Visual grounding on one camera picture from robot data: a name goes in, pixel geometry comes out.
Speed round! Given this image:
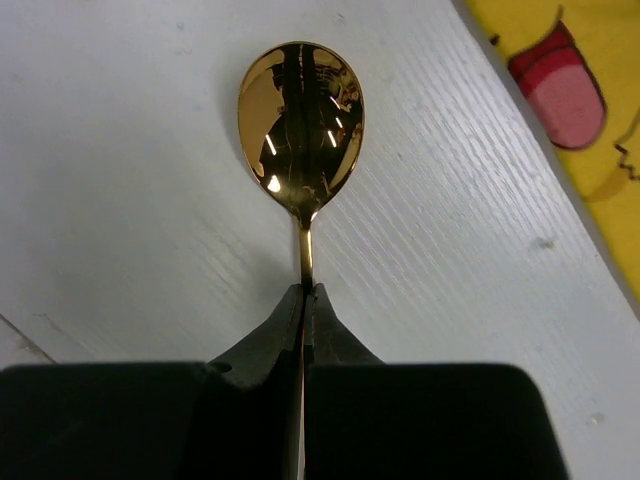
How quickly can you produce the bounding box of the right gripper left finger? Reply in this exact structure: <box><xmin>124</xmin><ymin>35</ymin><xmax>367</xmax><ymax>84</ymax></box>
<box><xmin>210</xmin><ymin>284</ymin><xmax>305</xmax><ymax>479</ymax></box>

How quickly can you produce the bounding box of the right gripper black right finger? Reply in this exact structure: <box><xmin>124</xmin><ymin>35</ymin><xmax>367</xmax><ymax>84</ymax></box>
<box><xmin>304</xmin><ymin>284</ymin><xmax>384</xmax><ymax>479</ymax></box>

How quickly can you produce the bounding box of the gold spoon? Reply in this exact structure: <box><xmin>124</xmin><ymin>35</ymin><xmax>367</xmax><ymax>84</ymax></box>
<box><xmin>238</xmin><ymin>42</ymin><xmax>364</xmax><ymax>305</ymax></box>

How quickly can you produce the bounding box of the blue yellow printed cloth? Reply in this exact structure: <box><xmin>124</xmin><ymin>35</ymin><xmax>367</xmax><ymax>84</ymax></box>
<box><xmin>466</xmin><ymin>0</ymin><xmax>639</xmax><ymax>293</ymax></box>

